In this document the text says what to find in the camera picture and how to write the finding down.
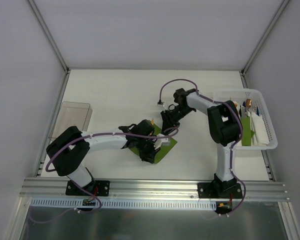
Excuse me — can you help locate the clear plastic utensil box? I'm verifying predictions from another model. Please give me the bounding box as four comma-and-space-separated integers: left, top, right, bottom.
48, 101, 93, 141

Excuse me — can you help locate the copper spoon in basket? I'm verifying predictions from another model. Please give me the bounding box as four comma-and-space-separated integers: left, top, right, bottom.
244, 98, 252, 110

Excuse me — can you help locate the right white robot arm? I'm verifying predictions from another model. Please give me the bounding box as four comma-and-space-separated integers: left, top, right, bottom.
160, 88, 243, 199

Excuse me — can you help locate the aluminium rail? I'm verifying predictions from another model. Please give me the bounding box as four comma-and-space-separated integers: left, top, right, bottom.
19, 177, 291, 202

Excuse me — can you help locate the white rolled napkin right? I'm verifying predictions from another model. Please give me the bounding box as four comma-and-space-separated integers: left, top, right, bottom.
250, 112, 270, 146

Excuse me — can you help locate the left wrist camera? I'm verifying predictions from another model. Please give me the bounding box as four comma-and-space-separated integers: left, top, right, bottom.
153, 133, 171, 149

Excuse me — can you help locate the white plastic basket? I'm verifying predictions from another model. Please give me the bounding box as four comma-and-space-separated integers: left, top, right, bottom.
213, 88, 278, 150

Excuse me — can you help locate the green paper napkin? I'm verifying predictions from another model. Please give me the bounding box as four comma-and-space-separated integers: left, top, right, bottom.
130, 124, 177, 165

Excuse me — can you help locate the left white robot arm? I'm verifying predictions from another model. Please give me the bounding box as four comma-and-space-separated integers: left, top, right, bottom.
46, 119, 161, 195

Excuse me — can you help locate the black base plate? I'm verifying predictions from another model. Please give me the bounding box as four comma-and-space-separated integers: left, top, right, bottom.
65, 180, 110, 197
197, 180, 243, 199

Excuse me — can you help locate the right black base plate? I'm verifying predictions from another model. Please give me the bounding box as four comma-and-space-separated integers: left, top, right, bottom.
197, 180, 243, 199

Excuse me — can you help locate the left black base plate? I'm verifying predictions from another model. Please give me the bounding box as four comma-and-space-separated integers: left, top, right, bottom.
65, 180, 110, 197

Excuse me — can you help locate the green rolled napkin in basket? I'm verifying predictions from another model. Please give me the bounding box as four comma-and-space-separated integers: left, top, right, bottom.
241, 116, 255, 147

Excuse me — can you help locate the white slotted cable duct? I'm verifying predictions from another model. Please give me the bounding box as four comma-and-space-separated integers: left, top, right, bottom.
30, 197, 217, 211

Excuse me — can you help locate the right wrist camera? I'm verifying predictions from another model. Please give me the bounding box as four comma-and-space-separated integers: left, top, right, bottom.
157, 100, 165, 108

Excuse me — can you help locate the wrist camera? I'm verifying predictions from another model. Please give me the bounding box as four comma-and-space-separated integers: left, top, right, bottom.
153, 133, 171, 149
157, 100, 165, 108

